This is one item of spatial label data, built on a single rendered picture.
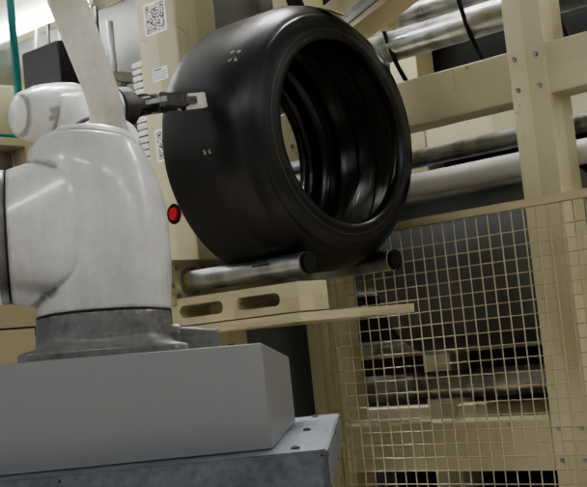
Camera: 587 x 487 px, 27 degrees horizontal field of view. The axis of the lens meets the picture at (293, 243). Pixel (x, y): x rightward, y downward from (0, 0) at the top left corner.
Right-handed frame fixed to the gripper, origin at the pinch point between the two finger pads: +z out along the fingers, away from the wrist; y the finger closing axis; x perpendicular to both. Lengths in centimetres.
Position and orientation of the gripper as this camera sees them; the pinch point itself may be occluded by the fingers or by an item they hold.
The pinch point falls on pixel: (191, 100)
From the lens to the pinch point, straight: 236.7
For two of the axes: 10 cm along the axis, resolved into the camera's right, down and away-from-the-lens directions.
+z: 6.5, -1.5, 7.5
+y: -7.4, 1.3, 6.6
